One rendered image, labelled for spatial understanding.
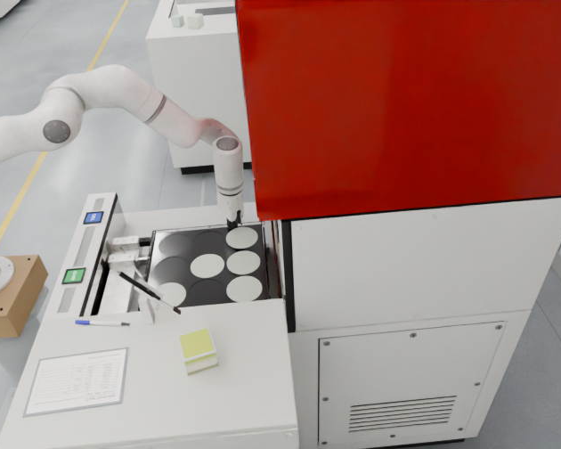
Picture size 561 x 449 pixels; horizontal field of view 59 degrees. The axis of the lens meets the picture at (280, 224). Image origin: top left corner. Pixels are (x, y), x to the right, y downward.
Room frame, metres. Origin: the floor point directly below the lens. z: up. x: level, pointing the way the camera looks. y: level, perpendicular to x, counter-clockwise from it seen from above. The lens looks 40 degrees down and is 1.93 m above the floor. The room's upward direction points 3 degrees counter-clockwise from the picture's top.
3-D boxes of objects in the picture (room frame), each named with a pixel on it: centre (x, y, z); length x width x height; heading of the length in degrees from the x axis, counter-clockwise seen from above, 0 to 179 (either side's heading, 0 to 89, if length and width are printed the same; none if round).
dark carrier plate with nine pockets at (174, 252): (1.06, 0.23, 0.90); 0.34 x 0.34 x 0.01; 2
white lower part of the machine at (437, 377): (1.28, -0.33, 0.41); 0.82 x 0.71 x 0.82; 2
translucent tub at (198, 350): (0.68, 0.20, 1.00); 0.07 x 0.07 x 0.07; 17
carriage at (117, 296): (1.03, 0.49, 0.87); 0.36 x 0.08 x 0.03; 2
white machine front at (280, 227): (1.26, 0.01, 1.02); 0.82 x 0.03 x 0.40; 2
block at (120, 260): (1.11, 0.49, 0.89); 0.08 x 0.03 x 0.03; 92
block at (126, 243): (1.19, 0.50, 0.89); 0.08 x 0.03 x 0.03; 92
